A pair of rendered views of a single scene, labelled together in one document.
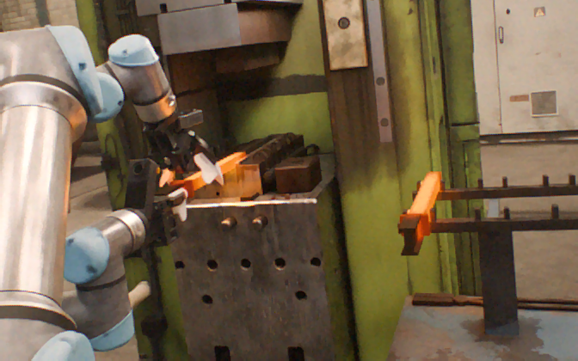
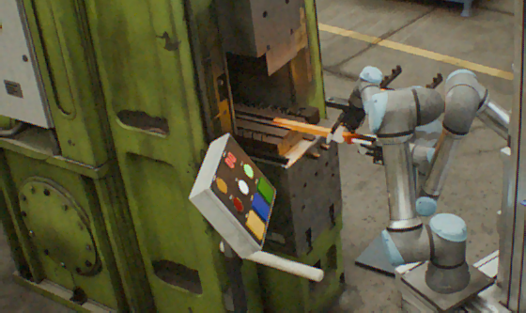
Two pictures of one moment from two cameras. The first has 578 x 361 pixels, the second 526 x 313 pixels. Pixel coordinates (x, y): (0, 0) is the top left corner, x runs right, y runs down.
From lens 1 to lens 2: 3.15 m
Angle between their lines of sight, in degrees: 67
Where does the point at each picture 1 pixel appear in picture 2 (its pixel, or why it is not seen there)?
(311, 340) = (335, 196)
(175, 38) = (272, 63)
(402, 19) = (310, 15)
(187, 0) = (277, 39)
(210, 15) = (286, 43)
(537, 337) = (419, 131)
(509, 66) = not seen: outside the picture
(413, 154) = (317, 83)
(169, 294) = not seen: hidden behind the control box
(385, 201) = not seen: hidden behind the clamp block
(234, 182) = (296, 134)
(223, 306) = (308, 206)
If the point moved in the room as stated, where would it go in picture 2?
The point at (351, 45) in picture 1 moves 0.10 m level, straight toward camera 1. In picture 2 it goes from (301, 36) to (325, 37)
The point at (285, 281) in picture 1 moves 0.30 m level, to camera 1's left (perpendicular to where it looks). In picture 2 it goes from (328, 172) to (311, 214)
